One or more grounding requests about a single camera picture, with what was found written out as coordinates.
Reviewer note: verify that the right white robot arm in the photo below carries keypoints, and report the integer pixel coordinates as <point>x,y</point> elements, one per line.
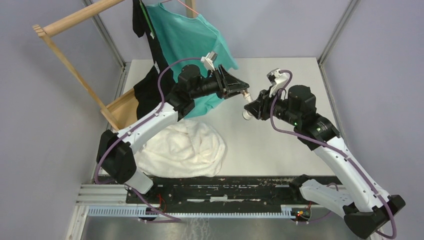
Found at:
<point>366,206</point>

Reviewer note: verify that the white terry towel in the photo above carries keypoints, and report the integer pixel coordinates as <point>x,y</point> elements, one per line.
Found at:
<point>186,149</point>

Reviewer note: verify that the wooden clothes rack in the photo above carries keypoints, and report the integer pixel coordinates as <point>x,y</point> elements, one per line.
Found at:
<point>67,103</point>

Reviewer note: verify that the green clothes hanger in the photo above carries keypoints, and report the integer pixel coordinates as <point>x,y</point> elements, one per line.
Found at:
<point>147,19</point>

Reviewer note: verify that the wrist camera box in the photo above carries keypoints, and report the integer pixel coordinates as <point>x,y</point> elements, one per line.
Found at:
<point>208,60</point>
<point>279,79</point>

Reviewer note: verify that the black t-shirt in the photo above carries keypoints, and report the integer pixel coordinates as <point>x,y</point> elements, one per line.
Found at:
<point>146,91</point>

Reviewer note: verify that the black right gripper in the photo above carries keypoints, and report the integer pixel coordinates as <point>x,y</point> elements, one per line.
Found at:
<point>260,108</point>

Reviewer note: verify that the white plastic water faucet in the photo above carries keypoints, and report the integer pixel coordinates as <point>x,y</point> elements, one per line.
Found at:
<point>246,114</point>

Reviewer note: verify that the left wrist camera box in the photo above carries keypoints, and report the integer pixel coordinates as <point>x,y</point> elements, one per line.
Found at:
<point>208,60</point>

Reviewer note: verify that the teal t-shirt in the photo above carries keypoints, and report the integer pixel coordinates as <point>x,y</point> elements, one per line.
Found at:
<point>184,41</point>

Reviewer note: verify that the pink clothes hanger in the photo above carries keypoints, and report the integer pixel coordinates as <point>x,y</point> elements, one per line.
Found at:
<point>190,6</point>

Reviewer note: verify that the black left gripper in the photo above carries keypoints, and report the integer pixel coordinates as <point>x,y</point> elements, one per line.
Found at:
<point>227,83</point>

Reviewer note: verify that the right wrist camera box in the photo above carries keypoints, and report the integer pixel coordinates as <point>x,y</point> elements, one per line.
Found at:
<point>279,79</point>

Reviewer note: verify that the white slotted cable duct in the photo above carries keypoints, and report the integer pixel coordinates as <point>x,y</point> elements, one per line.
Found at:
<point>144,212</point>

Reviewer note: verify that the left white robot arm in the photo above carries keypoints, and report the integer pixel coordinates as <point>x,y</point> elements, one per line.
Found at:
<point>116,149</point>

